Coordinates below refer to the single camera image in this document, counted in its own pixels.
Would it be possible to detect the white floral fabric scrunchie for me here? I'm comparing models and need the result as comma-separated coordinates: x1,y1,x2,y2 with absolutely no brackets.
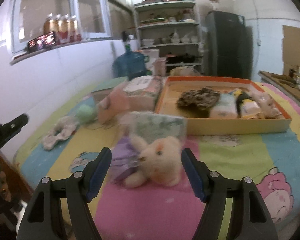
42,116,79,151

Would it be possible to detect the cream plush teddy bear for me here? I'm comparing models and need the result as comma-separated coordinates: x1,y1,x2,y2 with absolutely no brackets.
123,135,182,188

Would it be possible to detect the green patterned tissue pack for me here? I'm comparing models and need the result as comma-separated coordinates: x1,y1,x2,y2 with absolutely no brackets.
127,111,187,144

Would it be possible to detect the green soft ball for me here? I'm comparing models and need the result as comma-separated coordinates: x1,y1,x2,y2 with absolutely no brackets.
75,105,97,124

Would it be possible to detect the colourful cartoon bed sheet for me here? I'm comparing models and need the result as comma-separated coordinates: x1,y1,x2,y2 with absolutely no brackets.
17,76,300,239

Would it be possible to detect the smartphone on window sill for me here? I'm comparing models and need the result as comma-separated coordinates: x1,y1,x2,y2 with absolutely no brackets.
27,31,57,53

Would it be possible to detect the pink tissue pack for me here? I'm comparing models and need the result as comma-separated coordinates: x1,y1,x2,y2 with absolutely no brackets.
98,88,129,124

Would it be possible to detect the pink plush pig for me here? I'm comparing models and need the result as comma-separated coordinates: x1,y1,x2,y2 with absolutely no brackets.
250,91,282,119

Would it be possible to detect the orange-rimmed cardboard tray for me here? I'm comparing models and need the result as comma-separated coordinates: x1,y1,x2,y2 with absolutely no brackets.
155,76,292,135

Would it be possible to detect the orange drink bottles pack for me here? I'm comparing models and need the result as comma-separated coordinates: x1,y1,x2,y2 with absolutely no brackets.
43,13,82,44

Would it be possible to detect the brown leopard fabric item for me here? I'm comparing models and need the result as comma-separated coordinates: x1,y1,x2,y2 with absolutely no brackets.
176,87,221,111

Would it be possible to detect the wooden kitchen counter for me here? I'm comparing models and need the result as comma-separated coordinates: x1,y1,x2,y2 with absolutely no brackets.
258,70,300,103

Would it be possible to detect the blue water jug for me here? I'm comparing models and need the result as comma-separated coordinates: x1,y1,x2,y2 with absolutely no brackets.
112,31,147,81

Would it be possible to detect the pink floral tissue box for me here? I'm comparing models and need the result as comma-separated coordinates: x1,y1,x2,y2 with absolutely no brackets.
123,75,162,112

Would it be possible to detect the condiment bottles group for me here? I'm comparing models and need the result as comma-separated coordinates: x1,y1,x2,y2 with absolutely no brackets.
289,66,300,85

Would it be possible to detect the pink plastic bin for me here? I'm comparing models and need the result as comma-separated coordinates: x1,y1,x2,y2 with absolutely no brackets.
152,57,166,77

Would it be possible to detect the black refrigerator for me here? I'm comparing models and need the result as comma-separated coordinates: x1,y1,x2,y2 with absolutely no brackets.
205,10,253,79

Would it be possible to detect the metal kitchen shelf rack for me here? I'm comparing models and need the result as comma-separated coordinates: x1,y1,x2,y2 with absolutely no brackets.
134,0,203,72

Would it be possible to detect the glass jar on fridge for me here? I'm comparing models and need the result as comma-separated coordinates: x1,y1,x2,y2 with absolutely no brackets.
209,0,220,11

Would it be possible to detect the sliding window frame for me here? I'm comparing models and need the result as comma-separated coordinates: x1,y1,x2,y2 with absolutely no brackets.
11,0,111,56

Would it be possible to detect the brown cardboard wall sheet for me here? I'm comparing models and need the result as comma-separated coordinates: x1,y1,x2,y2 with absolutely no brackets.
282,25,300,75

